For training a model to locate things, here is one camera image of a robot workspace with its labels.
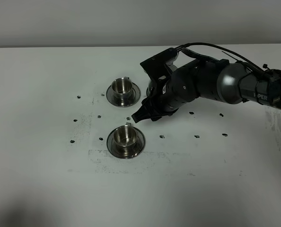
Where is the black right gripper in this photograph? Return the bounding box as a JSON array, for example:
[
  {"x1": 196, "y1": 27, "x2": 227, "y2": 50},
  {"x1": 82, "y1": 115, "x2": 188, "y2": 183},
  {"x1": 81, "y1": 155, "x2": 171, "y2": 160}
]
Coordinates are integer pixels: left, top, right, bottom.
[{"x1": 132, "y1": 79, "x2": 199, "y2": 123}]

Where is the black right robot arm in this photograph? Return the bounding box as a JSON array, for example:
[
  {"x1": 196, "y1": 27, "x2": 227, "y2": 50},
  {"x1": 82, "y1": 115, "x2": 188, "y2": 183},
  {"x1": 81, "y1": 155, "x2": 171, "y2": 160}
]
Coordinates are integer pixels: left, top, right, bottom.
[{"x1": 132, "y1": 60, "x2": 281, "y2": 123}]

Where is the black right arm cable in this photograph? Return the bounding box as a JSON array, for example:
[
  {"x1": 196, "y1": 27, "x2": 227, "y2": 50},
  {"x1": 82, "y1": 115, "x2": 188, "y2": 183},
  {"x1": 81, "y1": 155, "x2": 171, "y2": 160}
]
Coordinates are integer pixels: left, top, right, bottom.
[{"x1": 175, "y1": 42, "x2": 281, "y2": 131}]

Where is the stainless steel teacup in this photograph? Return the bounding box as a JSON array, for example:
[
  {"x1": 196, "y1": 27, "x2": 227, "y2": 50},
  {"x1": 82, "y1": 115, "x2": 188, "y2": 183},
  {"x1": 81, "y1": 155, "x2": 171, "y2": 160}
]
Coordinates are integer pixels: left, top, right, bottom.
[
  {"x1": 113, "y1": 124, "x2": 138, "y2": 148},
  {"x1": 111, "y1": 77, "x2": 133, "y2": 99}
]

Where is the near stainless steel teacup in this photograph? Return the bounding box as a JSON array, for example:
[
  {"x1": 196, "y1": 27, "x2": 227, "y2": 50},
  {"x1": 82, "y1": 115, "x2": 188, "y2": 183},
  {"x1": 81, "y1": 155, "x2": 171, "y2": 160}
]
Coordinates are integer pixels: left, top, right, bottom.
[{"x1": 113, "y1": 124, "x2": 138, "y2": 148}]

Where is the far stainless steel teacup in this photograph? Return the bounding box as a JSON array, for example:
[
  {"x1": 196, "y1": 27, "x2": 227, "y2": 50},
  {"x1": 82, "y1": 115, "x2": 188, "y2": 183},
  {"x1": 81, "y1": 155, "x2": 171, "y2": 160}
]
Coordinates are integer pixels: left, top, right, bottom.
[{"x1": 111, "y1": 77, "x2": 133, "y2": 99}]

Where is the stainless steel teapot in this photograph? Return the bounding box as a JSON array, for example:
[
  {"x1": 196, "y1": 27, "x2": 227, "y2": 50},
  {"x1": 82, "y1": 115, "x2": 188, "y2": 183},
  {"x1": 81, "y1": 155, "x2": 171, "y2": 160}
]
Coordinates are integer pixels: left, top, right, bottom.
[{"x1": 146, "y1": 80, "x2": 155, "y2": 97}]

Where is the stainless steel saucer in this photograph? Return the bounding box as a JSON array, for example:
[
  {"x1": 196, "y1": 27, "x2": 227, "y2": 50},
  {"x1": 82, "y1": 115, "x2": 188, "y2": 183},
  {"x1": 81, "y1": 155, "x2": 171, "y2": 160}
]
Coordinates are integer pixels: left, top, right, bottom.
[
  {"x1": 106, "y1": 127, "x2": 146, "y2": 159},
  {"x1": 106, "y1": 83, "x2": 141, "y2": 107}
]

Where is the far stainless steel saucer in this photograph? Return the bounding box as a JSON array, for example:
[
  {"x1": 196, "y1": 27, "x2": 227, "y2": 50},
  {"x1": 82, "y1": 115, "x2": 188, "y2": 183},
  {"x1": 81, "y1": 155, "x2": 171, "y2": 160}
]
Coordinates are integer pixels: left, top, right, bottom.
[{"x1": 106, "y1": 83, "x2": 141, "y2": 107}]

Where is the near stainless steel saucer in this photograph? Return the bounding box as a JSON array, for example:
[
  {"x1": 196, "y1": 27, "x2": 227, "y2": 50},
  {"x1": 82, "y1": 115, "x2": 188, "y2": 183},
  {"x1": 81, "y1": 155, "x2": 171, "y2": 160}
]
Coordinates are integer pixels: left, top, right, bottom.
[{"x1": 106, "y1": 127, "x2": 146, "y2": 159}]

